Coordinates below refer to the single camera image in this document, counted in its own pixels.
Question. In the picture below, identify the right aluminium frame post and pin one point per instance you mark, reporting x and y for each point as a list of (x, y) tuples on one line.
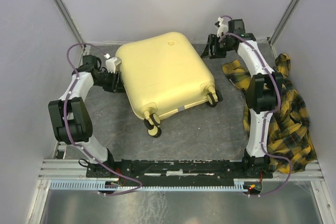
[(283, 21)]

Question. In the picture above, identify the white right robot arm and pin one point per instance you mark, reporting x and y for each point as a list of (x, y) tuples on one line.
[(263, 92)]

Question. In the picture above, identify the yellow plaid shirt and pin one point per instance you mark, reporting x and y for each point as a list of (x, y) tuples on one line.
[(288, 133)]

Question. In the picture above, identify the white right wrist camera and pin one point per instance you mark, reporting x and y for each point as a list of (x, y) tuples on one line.
[(222, 27)]

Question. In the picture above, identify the blue slotted cable duct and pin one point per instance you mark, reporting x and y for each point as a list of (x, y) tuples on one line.
[(105, 187)]

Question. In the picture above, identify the left aluminium frame post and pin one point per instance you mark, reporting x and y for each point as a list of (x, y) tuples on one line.
[(68, 20)]

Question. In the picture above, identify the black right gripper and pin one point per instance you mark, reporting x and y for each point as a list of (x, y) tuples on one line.
[(212, 40)]

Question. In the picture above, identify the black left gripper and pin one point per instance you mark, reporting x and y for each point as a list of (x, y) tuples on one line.
[(117, 86)]

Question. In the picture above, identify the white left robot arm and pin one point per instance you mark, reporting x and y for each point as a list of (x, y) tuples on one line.
[(70, 119)]

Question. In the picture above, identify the yellow suitcase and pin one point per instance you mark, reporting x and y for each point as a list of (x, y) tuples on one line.
[(164, 75)]

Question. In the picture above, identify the aluminium frame post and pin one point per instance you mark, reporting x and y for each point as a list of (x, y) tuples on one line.
[(283, 21), (68, 20)]

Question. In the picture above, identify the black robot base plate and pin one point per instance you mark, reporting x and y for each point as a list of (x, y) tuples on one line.
[(175, 173)]

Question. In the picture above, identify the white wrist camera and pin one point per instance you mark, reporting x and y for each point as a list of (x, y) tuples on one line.
[(222, 27), (112, 63)]

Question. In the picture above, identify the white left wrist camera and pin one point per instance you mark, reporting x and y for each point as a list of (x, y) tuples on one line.
[(112, 63)]

